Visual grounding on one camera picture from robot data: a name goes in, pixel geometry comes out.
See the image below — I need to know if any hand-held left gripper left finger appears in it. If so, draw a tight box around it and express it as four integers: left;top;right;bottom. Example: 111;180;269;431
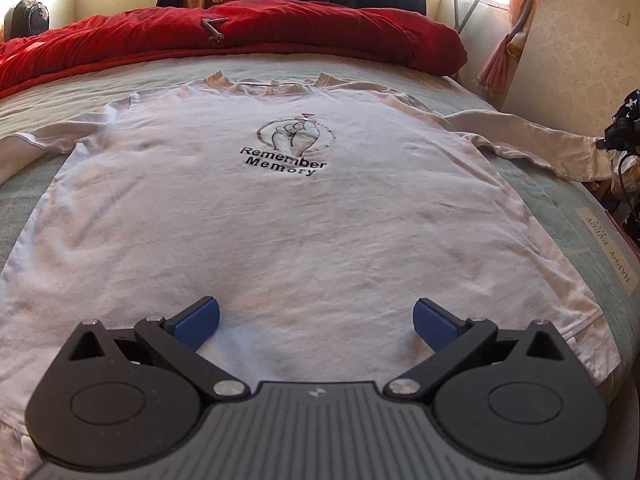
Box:
70;296;250;401

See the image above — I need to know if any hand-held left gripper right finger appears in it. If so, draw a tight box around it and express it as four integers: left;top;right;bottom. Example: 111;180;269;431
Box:
384;298;565;400

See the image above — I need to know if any white printed t-shirt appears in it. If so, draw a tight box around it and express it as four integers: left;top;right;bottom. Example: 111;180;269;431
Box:
0;71;623;480

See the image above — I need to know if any star patterned dark cloth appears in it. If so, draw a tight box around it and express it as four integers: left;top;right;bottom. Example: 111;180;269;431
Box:
617;89;640;123

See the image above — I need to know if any pink striped curtain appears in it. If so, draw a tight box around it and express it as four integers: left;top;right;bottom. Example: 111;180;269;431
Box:
475;0;543;93

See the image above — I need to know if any red quilt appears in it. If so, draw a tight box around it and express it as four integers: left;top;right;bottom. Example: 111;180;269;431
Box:
0;0;468;101

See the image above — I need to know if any dark backpack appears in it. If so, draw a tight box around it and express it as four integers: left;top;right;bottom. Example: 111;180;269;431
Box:
4;0;51;40

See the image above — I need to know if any metal bracket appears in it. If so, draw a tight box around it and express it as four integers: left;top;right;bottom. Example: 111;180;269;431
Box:
201;16;230;43

